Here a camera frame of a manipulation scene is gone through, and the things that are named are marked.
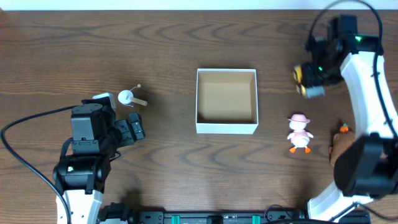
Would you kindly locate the white drum toy wooden handle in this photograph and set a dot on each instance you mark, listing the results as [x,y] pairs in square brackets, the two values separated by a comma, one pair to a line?
[127,97]

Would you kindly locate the brown plush toy orange top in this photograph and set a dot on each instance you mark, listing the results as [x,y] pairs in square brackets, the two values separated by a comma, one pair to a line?
[340,143]

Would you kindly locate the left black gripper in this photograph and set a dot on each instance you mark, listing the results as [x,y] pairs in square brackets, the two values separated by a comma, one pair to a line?
[131,130]

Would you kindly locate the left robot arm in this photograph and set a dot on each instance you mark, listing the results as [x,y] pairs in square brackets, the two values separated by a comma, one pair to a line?
[85,160]

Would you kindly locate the white cardboard box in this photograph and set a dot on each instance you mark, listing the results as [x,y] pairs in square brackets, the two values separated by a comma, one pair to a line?
[226,101]

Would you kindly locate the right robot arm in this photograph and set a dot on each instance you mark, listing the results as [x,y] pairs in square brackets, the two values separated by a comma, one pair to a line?
[367,170]

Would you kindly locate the pink duck toy with hat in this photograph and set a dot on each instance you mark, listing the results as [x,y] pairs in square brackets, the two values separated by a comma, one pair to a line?
[299,137]

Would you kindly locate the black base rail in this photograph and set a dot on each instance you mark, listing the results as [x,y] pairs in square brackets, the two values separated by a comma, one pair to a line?
[121,213]

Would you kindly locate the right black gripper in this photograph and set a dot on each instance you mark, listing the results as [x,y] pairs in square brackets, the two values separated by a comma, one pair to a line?
[309,78]

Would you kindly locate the yellow grey toy truck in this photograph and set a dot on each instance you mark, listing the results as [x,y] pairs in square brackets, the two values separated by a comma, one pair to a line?
[307,80]

